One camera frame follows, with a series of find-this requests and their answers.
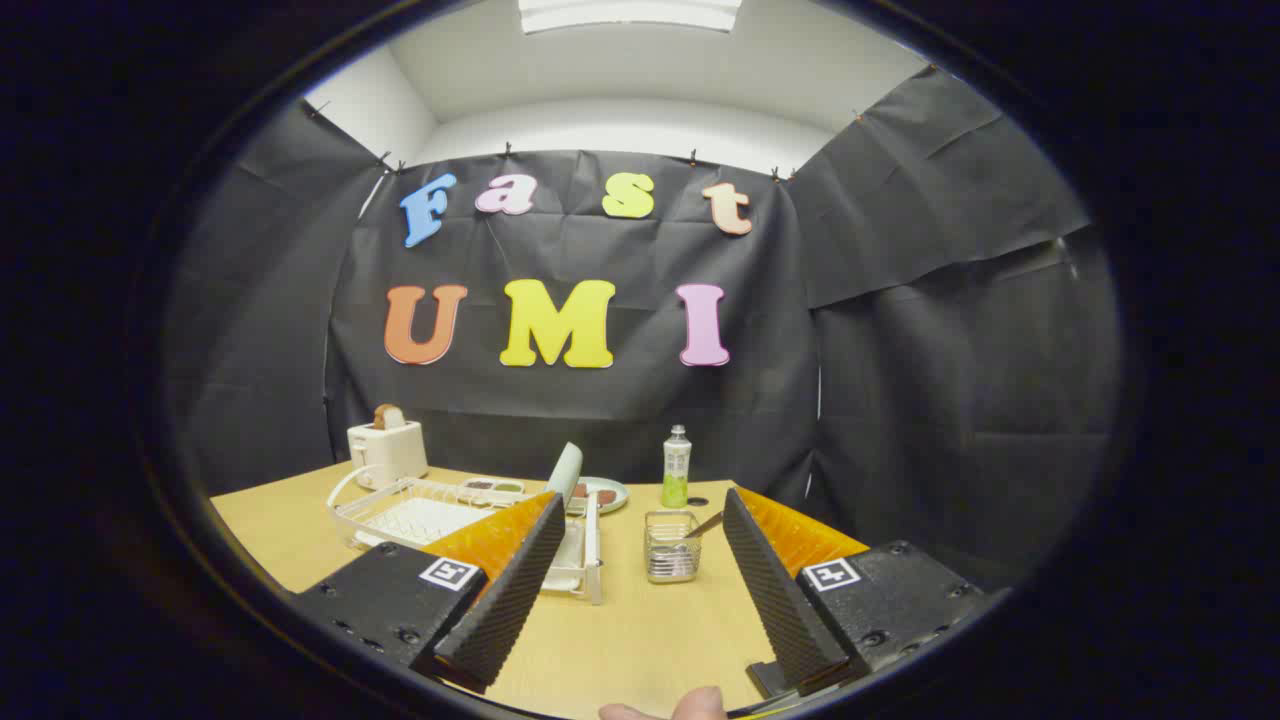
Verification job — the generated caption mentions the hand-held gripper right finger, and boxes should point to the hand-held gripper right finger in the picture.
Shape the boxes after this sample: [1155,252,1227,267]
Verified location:
[722,487,986,701]

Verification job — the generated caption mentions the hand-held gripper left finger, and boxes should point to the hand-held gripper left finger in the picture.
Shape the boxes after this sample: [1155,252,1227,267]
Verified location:
[293,492,567,695]

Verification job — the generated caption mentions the brown-handled spoon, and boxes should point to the brown-handled spoon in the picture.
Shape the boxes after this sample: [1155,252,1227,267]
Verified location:
[660,511,725,576]

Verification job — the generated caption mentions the silver wire basket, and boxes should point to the silver wire basket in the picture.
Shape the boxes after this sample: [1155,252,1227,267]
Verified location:
[644,511,703,584]

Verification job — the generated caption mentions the white wire dish rack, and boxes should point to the white wire dish rack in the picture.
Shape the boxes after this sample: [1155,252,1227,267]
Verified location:
[327,465,604,606]

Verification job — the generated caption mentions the pale green plate with meat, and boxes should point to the pale green plate with meat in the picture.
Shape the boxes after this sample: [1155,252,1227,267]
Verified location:
[572,476,630,516]

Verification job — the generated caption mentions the white drip tray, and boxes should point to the white drip tray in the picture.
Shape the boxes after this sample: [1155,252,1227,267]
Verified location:
[365,497,586,591]

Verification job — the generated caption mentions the green and white drink bottle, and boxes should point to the green and white drink bottle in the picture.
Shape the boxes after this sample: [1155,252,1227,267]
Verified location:
[661,425,693,509]

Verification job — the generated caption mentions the cream toaster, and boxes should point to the cream toaster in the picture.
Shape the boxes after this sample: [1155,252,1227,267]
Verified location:
[347,418,429,491]

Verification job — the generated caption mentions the ceiling light panel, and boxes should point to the ceiling light panel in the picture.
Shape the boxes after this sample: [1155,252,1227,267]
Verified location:
[518,0,743,34]

